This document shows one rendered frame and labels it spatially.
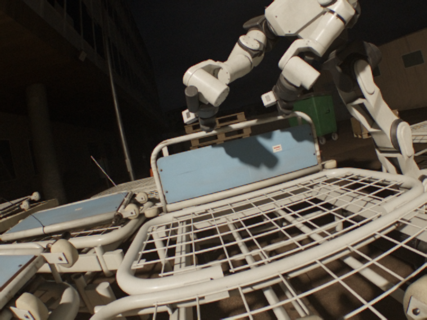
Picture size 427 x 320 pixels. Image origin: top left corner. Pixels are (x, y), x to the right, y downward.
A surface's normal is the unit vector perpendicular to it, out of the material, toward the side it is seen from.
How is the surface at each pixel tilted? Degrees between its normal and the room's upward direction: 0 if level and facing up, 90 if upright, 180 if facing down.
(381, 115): 90
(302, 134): 90
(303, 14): 111
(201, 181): 90
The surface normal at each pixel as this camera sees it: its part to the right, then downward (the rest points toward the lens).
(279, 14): -0.49, 0.54
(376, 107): 0.50, 0.25
